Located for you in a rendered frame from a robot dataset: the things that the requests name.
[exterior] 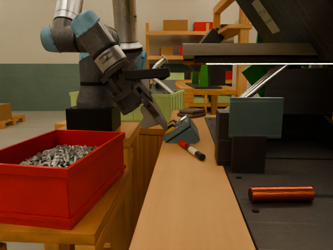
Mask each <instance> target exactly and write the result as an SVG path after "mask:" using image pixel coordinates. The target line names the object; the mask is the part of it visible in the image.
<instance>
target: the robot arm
mask: <svg viewBox="0 0 333 250"><path fill-rule="evenodd" d="M82 6H83V0H57V2H56V7H55V13H54V18H53V23H52V26H50V25H49V26H44V27H43V28H42V30H41V33H40V39H41V43H42V46H43V47H44V48H45V50H46V51H48V52H53V53H79V70H80V90H79V94H78V97H77V101H76V107H78V108H91V109H94V108H110V107H114V104H116V106H117V107H118V108H119V110H120V111H121V112H122V114H123V115H127V114H128V113H130V112H132V111H134V110H135V109H137V108H138V107H139V106H140V104H142V103H143V104H144V105H143V106H142V107H141V109H140V110H141V113H142V114H143V116H144V117H143V119H142V121H141V123H140V124H141V127H142V128H145V129H146V128H150V127H153V126H155V125H161V127H162V128H163V129H164V130H165V131H167V130H168V127H167V121H166V119H165V117H164V116H163V114H162V112H161V110H160V109H159V107H158V105H157V103H156V102H155V100H154V99H153V97H152V96H151V93H150V92H149V90H148V89H147V87H146V86H145V85H144V83H143V82H141V80H142V79H152V78H157V79H158V80H165V79H167V77H170V69H169V68H167V67H165V66H159V67H157V68H153V69H146V64H147V52H146V51H144V50H142V45H141V44H140V43H139V42H138V31H137V11H136V0H112V7H113V19H114V28H112V27H109V26H106V25H105V24H103V23H102V21H101V19H100V18H99V17H98V16H97V15H96V13H95V12H94V11H93V10H86V11H84V12H82ZM113 96H114V97H113Z"/></svg>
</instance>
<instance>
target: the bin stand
mask: <svg viewBox="0 0 333 250"><path fill-rule="evenodd" d="M129 191H130V170H124V174H123V175H122V176H121V177H120V178H119V179H118V180H117V182H116V183H115V184H114V185H113V186H112V187H111V188H110V189H109V190H108V191H107V192H106V193H105V195H104V196H103V197H102V198H101V199H100V200H99V201H98V202H97V203H96V204H95V205H94V206H93V207H92V209H91V210H90V211H89V212H88V213H87V214H86V215H85V216H84V217H83V218H82V219H81V220H80V221H79V223H78V224H77V225H76V226H75V227H74V228H73V229H72V230H61V229H52V228H42V227H33V226H24V225H14V224H5V223H0V242H23V243H44V249H45V250H67V244H74V245H75V250H102V249H103V247H104V245H105V242H106V240H107V238H108V236H109V235H110V249H111V250H129V247H130V232H129V195H128V193H129ZM0 250H7V246H6V243H0Z"/></svg>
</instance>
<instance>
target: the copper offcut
mask: <svg viewBox="0 0 333 250"><path fill-rule="evenodd" d="M248 197H249V200H250V201H251V202H285V201H313V200H314V197H315V193H314V190H313V188H312V187H311V186H280V187H249V189H248Z"/></svg>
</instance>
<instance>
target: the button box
mask: <svg viewBox="0 0 333 250"><path fill-rule="evenodd" d="M185 116H186V117H185ZM185 116H184V117H185V118H186V119H185V118H184V119H185V120H184V121H185V122H184V123H183V124H181V123H182V122H181V119H182V118H180V119H178V120H177V121H175V124H174V127H175V128H174V129H173V130H172V131H170V132H169V133H166V132H165V135H164V141H165V142H166V143H179V141H180V140H184V141H185V142H187V143H197V142H198V141H199V140H200V137H199V133H198V128H197V127H196V125H195V124H194V123H193V121H192V119H191V118H190V117H189V115H188V114H186V115H185ZM180 124H181V125H180Z"/></svg>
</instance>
